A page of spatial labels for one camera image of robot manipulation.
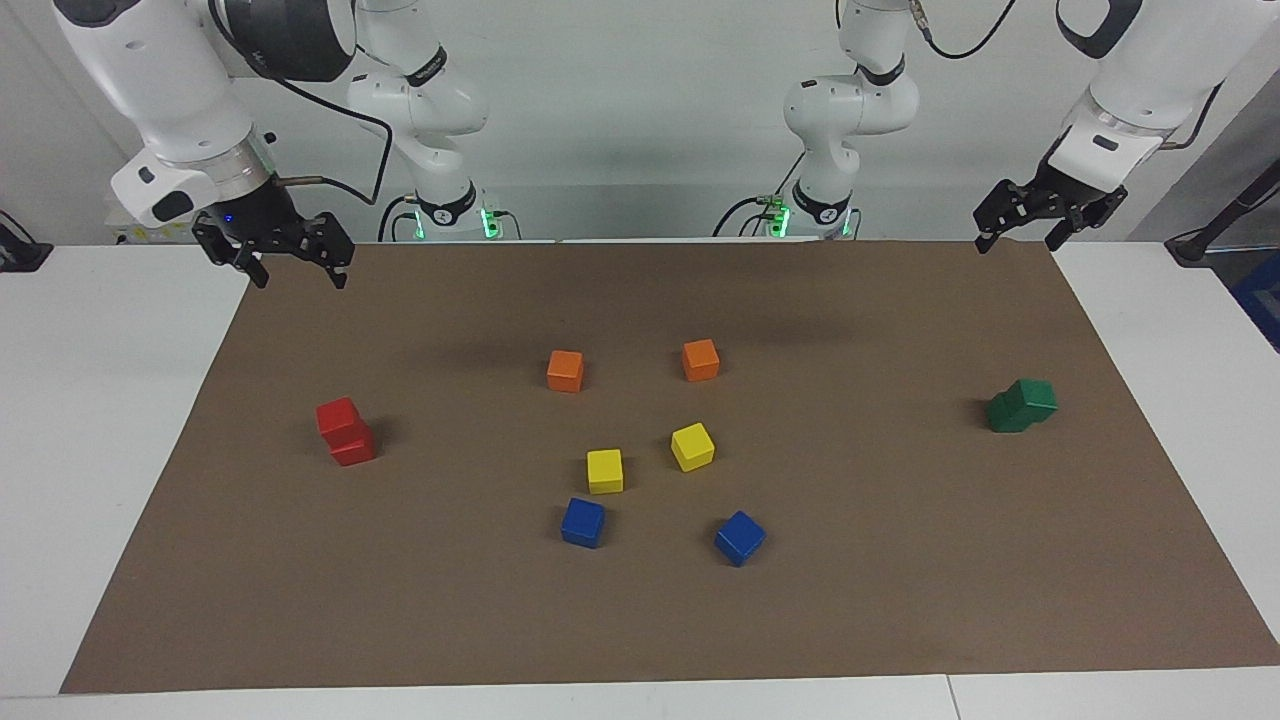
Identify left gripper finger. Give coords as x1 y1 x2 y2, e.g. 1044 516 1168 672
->
975 180 1033 255
1046 188 1128 251

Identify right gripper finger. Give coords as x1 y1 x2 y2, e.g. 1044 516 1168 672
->
192 218 271 290
300 212 356 291

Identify red wooden block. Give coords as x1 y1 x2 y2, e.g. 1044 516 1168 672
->
315 396 363 448
330 425 378 468

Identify green wooden block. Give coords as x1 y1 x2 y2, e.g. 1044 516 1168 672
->
985 392 1033 434
1004 378 1059 424

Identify white socket box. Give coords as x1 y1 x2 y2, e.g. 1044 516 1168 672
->
105 195 216 246

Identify blue crate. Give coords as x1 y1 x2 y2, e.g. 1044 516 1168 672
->
1230 250 1280 353

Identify blue wooden block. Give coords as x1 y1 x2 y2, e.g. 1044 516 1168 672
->
713 510 767 568
561 497 607 550

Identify brown table mat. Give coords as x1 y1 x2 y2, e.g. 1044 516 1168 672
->
60 240 1280 694

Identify black base cable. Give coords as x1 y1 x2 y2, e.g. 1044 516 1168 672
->
712 150 806 239
377 193 421 242

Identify black camera stand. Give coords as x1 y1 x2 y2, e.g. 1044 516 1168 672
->
1165 155 1280 267

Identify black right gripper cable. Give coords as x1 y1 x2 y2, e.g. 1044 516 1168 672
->
205 0 393 207

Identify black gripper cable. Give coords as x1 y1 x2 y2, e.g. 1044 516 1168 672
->
912 0 1226 153
205 0 393 207

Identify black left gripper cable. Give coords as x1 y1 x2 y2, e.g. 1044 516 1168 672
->
912 0 1226 153

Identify black clamp mount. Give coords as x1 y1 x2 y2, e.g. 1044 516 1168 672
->
0 210 53 273

